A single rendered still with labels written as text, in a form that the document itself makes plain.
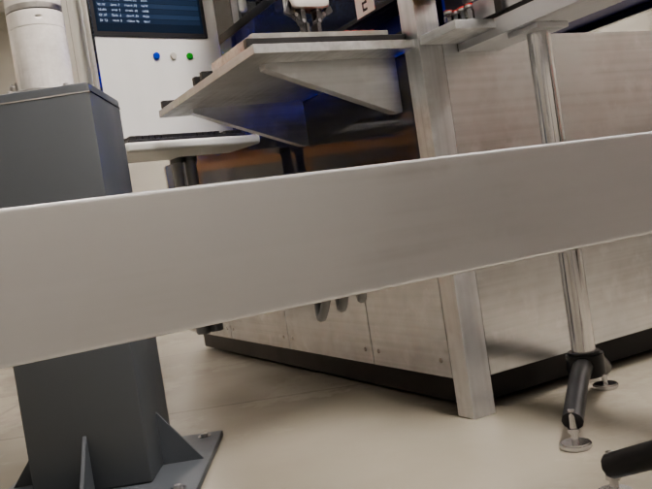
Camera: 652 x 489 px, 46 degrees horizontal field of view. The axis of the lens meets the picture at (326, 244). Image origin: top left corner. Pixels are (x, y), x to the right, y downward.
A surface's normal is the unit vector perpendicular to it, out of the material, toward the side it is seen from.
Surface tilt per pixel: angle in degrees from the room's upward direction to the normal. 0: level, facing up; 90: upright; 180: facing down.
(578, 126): 90
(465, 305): 90
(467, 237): 90
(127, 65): 90
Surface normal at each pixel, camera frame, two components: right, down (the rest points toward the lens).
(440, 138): 0.47, -0.04
